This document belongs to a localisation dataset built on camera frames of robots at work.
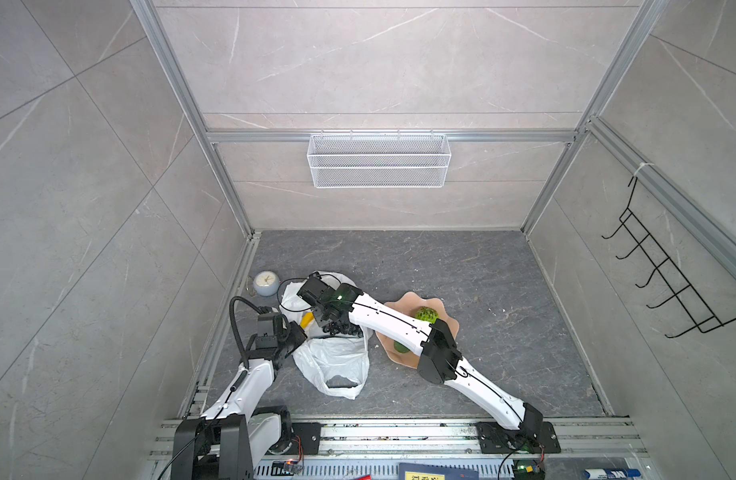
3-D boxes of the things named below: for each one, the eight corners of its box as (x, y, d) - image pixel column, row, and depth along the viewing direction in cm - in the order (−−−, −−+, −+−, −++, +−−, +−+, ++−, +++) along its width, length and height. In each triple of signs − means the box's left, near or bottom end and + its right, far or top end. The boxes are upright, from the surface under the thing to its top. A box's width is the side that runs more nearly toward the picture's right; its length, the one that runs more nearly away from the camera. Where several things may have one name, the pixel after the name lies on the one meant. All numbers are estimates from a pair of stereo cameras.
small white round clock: (254, 297, 102) (250, 289, 99) (260, 278, 108) (256, 270, 104) (278, 297, 103) (274, 289, 99) (282, 278, 108) (279, 270, 104)
